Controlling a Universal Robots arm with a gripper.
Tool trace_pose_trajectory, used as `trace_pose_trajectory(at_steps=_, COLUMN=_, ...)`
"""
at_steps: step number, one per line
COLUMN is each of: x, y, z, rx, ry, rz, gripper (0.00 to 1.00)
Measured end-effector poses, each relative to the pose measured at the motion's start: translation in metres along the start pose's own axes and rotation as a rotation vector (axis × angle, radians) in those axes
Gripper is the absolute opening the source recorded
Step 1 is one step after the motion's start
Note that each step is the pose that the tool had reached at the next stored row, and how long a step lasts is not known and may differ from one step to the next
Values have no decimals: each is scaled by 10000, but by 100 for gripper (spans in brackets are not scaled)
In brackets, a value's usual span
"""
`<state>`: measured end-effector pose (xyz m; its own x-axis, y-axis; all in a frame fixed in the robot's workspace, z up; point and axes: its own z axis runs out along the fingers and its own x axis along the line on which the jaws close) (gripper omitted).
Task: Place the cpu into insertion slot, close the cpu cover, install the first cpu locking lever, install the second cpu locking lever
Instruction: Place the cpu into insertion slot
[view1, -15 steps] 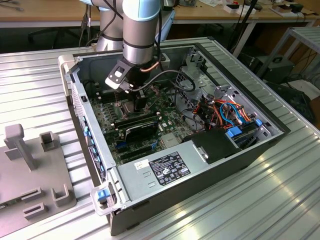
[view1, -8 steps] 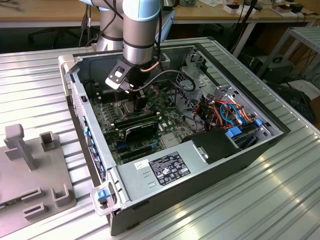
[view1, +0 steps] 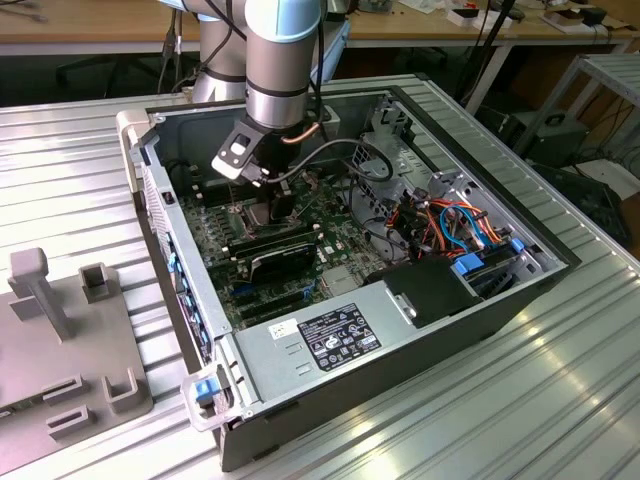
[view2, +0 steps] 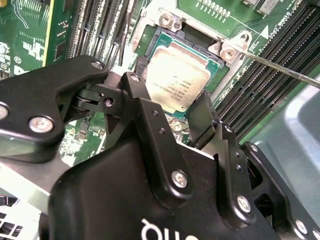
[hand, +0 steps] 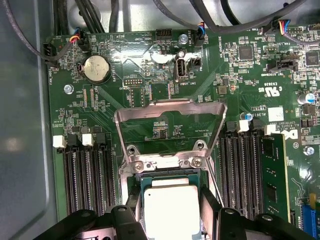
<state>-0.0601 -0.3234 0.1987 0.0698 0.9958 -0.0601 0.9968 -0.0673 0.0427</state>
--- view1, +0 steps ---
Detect hard disk in blue carrier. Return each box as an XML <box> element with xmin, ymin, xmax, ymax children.
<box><xmin>449</xmin><ymin>244</ymin><xmax>521</xmax><ymax>301</ymax></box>

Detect silver metal drive cage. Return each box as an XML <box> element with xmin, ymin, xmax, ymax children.
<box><xmin>349</xmin><ymin>132</ymin><xmax>426</xmax><ymax>221</ymax></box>

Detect black graphics card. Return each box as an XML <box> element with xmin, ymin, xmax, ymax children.
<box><xmin>247</xmin><ymin>242</ymin><xmax>319</xmax><ymax>289</ymax></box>

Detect green motherboard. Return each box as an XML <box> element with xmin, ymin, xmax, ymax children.
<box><xmin>177</xmin><ymin>169</ymin><xmax>396</xmax><ymax>331</ymax></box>

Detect brown cardboard box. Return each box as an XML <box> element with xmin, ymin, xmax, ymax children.
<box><xmin>541</xmin><ymin>8</ymin><xmax>587</xmax><ymax>30</ymax></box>

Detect red orange wire bundle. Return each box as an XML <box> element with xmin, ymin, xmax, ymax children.
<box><xmin>385</xmin><ymin>199</ymin><xmax>444</xmax><ymax>259</ymax></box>

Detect black expansion slot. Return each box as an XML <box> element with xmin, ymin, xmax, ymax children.
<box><xmin>234</xmin><ymin>288</ymin><xmax>305</xmax><ymax>312</ymax></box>
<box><xmin>242</xmin><ymin>298</ymin><xmax>307</xmax><ymax>324</ymax></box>

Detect metal socket cover frame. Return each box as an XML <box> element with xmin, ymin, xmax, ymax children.
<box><xmin>240</xmin><ymin>199</ymin><xmax>300</xmax><ymax>236</ymax></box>

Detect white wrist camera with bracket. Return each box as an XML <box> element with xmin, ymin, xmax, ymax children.
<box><xmin>210</xmin><ymin>119</ymin><xmax>264</xmax><ymax>182</ymax></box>

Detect black RAM stick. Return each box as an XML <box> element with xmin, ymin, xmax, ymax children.
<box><xmin>230</xmin><ymin>232</ymin><xmax>321</xmax><ymax>260</ymax></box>

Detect white papers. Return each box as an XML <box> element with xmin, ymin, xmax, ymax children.
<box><xmin>397</xmin><ymin>0</ymin><xmax>454</xmax><ymax>15</ymax></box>

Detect grey plastic parts rack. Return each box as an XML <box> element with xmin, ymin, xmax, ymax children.
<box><xmin>0</xmin><ymin>247</ymin><xmax>154</xmax><ymax>476</ymax></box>

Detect copper braided hose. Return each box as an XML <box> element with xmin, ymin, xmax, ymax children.
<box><xmin>280</xmin><ymin>121</ymin><xmax>320</xmax><ymax>147</ymax></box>

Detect silver chipset heatsink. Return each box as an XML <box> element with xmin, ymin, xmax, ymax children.
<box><xmin>322</xmin><ymin>267</ymin><xmax>361</xmax><ymax>296</ymax></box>

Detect black bag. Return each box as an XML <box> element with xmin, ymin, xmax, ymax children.
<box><xmin>529</xmin><ymin>162</ymin><xmax>631</xmax><ymax>246</ymax></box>

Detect black equipment case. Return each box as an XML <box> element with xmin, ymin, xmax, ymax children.
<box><xmin>529</xmin><ymin>112</ymin><xmax>589</xmax><ymax>166</ymax></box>

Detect white sheet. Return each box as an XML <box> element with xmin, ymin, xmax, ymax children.
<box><xmin>574</xmin><ymin>159</ymin><xmax>640</xmax><ymax>201</ymax></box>

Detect black RAM slot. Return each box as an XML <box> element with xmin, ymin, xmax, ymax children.
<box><xmin>202</xmin><ymin>183</ymin><xmax>266</xmax><ymax>205</ymax></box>
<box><xmin>199</xmin><ymin>174</ymin><xmax>241</xmax><ymax>194</ymax></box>

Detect grey metal shelf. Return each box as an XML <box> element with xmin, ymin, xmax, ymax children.
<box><xmin>512</xmin><ymin>52</ymin><xmax>640</xmax><ymax>161</ymax></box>

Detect black wire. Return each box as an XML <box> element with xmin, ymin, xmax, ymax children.
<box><xmin>347</xmin><ymin>167</ymin><xmax>396</xmax><ymax>254</ymax></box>

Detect silver metal bay bracket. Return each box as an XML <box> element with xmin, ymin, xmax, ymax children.
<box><xmin>427</xmin><ymin>169</ymin><xmax>484</xmax><ymax>206</ymax></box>

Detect CPU socket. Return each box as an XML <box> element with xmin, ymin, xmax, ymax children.
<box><xmin>233</xmin><ymin>197</ymin><xmax>301</xmax><ymax>237</ymax></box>

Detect black cable with connector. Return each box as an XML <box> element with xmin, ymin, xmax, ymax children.
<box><xmin>159</xmin><ymin>9</ymin><xmax>185</xmax><ymax>94</ymax></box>

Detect blue wire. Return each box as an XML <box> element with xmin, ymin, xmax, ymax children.
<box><xmin>438</xmin><ymin>203</ymin><xmax>491</xmax><ymax>251</ymax></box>

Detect black camera cable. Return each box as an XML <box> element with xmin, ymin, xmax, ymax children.
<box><xmin>257</xmin><ymin>139</ymin><xmax>394</xmax><ymax>186</ymax></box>

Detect grey power supply unit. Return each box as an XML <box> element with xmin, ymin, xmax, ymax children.
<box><xmin>232</xmin><ymin>287</ymin><xmax>419</xmax><ymax>404</ymax></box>

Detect dark grey PC case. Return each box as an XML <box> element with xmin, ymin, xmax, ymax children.
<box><xmin>115</xmin><ymin>85</ymin><xmax>584</xmax><ymax>474</ymax></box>

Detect white box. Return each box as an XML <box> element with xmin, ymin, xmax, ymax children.
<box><xmin>446</xmin><ymin>7</ymin><xmax>515</xmax><ymax>30</ymax></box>

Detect black plastic drive cover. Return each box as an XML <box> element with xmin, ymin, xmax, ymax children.
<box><xmin>362</xmin><ymin>257</ymin><xmax>484</xmax><ymax>329</ymax></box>

